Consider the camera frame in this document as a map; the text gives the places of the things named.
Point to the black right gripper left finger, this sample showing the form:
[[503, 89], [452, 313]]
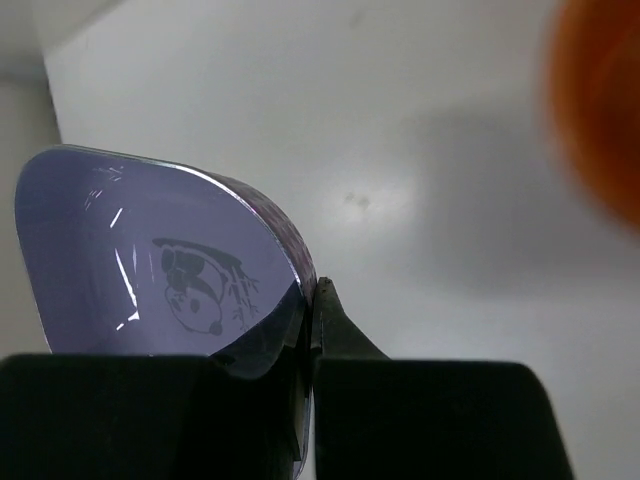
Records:
[[155, 417]]

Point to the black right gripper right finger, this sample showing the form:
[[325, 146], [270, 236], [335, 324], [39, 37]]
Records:
[[379, 418]]

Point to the purple plate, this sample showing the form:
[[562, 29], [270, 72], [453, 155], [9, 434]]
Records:
[[134, 257]]

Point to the orange plastic bin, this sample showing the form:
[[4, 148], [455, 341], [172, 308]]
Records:
[[592, 90]]

